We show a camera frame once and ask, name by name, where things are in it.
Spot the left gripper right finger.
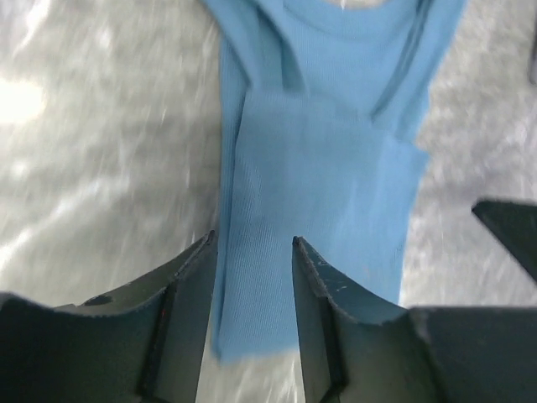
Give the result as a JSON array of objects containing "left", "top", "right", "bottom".
[{"left": 292, "top": 238, "right": 536, "bottom": 402}]

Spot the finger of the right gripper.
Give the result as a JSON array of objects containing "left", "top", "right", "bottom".
[{"left": 472, "top": 199, "right": 537, "bottom": 282}]

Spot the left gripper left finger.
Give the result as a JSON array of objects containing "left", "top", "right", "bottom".
[{"left": 1, "top": 233, "right": 217, "bottom": 402}]

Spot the blue tank top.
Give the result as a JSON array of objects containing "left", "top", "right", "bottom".
[{"left": 207, "top": 1, "right": 465, "bottom": 363}]

